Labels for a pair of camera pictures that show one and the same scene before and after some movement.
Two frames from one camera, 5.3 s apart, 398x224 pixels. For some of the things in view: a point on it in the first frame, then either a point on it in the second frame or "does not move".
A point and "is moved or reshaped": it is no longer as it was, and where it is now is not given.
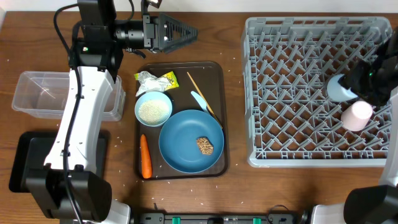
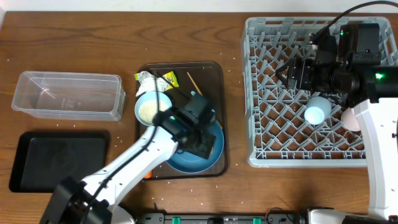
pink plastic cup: x=356 y=116 does not move
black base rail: x=217 y=218 does not move
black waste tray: x=33 y=149 does not move
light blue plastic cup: x=337 y=92 is moved or reshaped
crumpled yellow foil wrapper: x=147 y=83 does not move
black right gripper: x=352 y=79 → x=295 y=65
